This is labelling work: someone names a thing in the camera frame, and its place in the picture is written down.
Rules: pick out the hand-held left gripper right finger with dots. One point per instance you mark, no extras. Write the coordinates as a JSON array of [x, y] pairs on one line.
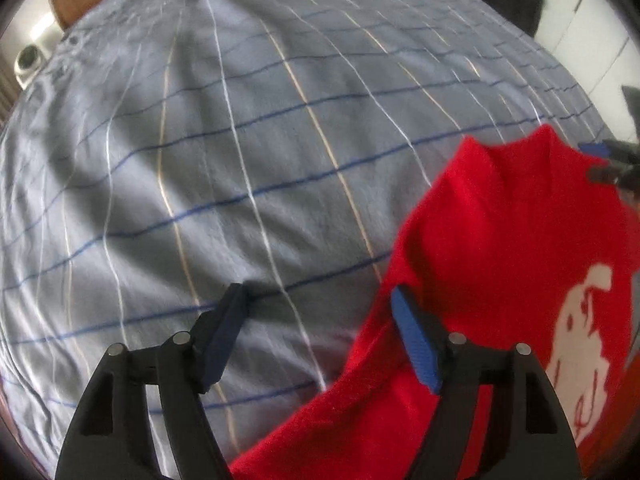
[[415, 340]]

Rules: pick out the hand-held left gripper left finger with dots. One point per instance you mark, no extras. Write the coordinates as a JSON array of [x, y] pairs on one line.
[[222, 340]]

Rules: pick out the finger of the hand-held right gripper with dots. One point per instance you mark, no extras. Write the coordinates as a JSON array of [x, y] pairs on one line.
[[592, 149], [607, 175]]

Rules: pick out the red sweater with white print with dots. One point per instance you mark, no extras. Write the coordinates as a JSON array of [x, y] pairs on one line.
[[500, 240]]

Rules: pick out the white wardrobe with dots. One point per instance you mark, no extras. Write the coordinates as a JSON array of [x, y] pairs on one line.
[[585, 35]]

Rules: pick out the grey checked bed sheet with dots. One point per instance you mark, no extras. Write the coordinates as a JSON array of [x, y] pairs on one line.
[[250, 135]]

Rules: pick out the beige curtain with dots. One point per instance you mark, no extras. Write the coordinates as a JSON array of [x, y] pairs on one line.
[[7, 90]]

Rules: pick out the white round device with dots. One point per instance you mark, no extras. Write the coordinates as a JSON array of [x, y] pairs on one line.
[[29, 60]]

